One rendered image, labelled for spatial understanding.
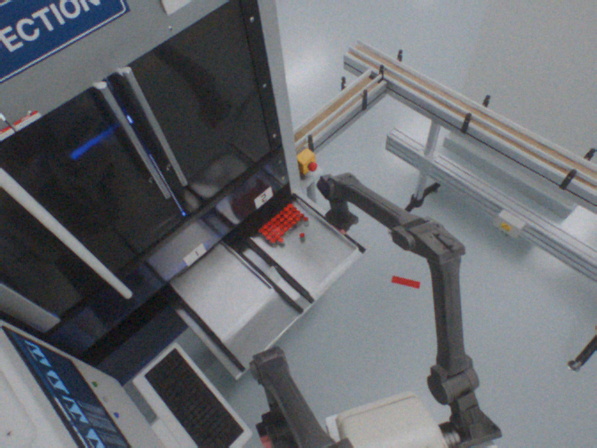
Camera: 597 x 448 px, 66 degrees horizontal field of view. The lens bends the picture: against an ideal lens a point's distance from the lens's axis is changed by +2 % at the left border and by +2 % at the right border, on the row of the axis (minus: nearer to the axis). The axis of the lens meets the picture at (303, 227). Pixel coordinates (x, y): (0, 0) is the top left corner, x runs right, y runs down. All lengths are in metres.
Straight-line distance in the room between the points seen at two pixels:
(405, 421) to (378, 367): 1.44
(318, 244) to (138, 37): 1.02
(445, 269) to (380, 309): 1.59
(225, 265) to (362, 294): 1.08
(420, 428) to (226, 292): 0.94
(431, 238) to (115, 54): 0.80
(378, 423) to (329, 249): 0.85
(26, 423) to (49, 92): 0.64
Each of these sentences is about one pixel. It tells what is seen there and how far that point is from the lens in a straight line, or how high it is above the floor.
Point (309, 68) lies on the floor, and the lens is 3.84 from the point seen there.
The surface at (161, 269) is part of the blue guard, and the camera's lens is 1.64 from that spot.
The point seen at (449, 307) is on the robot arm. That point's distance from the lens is 1.12.
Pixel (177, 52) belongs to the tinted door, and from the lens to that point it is 1.22.
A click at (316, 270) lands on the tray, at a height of 0.88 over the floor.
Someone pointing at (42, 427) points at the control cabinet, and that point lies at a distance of 1.07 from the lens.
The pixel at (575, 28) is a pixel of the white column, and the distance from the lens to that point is 2.50.
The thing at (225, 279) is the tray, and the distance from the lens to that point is 1.78.
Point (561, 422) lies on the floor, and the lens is 2.68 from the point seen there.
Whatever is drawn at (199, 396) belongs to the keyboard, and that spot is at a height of 0.83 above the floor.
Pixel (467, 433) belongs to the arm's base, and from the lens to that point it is 1.28.
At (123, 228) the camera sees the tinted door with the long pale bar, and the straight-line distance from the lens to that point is 1.42.
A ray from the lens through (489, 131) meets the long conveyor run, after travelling 2.15.
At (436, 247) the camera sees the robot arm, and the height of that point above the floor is 1.54.
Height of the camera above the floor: 2.45
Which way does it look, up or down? 59 degrees down
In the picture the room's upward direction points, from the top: 9 degrees counter-clockwise
